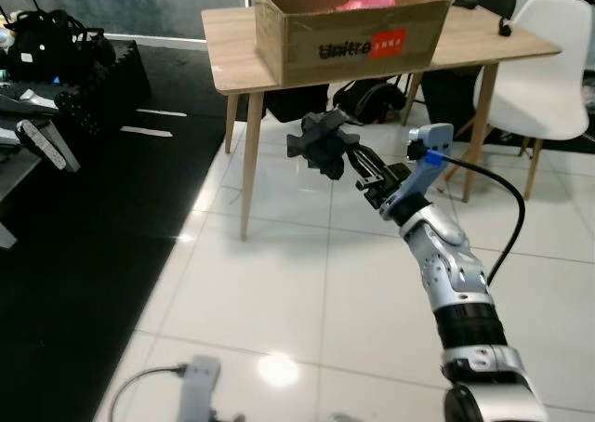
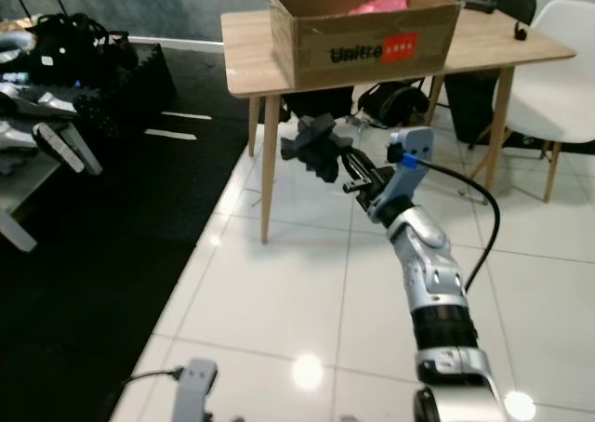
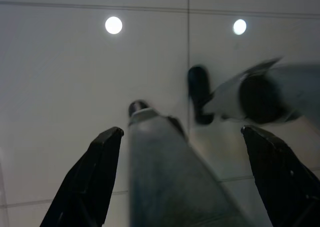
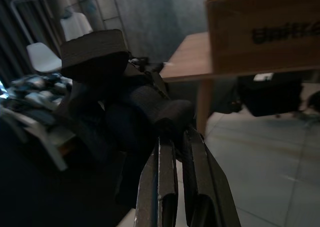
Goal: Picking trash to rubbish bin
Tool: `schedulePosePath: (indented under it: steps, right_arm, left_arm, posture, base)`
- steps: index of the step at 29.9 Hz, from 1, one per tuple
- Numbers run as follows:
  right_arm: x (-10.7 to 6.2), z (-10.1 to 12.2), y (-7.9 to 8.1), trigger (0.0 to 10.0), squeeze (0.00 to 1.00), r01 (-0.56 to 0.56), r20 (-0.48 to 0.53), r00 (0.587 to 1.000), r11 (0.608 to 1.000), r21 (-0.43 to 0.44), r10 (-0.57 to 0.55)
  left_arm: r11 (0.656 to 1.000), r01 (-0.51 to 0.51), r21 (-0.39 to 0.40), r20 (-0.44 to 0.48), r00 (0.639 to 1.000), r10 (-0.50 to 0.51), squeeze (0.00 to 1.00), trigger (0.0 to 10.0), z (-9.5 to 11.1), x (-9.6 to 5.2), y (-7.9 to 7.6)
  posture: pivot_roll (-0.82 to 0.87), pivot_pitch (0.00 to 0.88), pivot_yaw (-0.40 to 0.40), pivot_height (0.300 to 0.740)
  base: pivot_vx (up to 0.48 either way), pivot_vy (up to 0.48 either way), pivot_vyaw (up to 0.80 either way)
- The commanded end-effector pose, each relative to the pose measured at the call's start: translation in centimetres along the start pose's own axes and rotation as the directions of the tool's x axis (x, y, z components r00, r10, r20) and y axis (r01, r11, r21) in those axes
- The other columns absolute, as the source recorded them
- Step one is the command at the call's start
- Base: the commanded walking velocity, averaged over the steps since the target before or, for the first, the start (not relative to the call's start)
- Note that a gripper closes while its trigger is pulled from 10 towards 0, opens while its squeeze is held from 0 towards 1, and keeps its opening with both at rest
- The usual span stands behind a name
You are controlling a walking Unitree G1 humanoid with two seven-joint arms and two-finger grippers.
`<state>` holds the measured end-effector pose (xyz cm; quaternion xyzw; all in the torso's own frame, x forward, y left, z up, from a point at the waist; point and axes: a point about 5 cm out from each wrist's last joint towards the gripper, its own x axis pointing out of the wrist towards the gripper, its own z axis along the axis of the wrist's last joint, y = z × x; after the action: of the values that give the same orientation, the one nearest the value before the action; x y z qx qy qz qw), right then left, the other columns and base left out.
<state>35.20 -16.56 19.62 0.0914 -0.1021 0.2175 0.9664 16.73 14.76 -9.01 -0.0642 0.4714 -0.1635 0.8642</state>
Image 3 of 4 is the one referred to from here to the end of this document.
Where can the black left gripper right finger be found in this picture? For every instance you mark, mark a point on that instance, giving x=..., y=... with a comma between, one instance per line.
x=285, y=182

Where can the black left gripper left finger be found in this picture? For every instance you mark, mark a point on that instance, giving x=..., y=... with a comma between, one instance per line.
x=85, y=184

